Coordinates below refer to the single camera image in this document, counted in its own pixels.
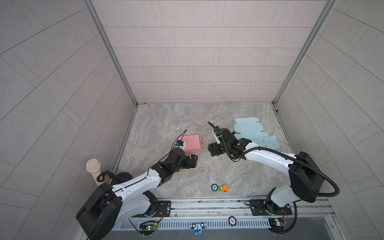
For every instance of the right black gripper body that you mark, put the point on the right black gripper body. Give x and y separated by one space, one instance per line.
218 148

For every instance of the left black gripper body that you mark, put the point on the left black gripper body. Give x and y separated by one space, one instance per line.
186 165

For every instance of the pink paper box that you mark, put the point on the pink paper box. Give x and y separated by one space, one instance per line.
193 144

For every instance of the light blue paper box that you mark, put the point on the light blue paper box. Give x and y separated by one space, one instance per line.
252 129

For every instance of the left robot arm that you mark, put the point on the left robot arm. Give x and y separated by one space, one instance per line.
110 204

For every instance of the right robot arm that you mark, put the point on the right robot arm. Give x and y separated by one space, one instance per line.
306 180

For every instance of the orange green small toy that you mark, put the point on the orange green small toy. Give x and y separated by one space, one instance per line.
223 188

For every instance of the blue red sticker tag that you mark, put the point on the blue red sticker tag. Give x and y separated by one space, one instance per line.
198 228

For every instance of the black round stand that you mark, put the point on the black round stand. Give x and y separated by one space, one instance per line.
115 179

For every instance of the left green circuit board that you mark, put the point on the left green circuit board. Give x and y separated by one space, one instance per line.
148 227

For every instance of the green circuit board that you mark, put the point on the green circuit board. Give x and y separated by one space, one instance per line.
148 227
277 224

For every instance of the right green circuit board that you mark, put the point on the right green circuit board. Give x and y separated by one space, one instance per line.
277 224

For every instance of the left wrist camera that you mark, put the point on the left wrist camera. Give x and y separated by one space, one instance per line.
180 144

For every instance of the aluminium rail frame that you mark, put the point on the aluminium rail frame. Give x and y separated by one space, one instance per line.
219 208

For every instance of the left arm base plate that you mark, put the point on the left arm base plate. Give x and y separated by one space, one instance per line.
162 209

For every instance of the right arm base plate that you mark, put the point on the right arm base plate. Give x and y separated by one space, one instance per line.
262 208

